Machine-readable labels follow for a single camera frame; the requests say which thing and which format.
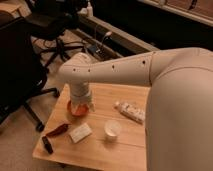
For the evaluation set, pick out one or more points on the black office chair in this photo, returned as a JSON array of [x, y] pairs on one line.
[[22, 75], [49, 19]]

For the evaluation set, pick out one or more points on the white paper cup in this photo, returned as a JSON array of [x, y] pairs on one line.
[[112, 129]]

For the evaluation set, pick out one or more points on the wooden table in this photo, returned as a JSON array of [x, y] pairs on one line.
[[127, 153]]

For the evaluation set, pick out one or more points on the black eraser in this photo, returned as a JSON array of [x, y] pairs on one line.
[[47, 144]]

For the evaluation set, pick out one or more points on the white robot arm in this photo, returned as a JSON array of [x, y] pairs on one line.
[[179, 109]]

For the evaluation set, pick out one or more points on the white spray bottle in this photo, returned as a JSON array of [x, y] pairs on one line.
[[89, 9]]

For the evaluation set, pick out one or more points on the orange bowl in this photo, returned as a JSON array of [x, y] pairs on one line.
[[80, 110]]

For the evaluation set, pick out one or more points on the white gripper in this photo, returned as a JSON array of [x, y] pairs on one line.
[[80, 94]]

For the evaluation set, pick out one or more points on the white paper card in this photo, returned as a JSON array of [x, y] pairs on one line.
[[80, 132]]

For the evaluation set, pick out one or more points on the black office chair left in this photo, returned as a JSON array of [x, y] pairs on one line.
[[22, 75]]

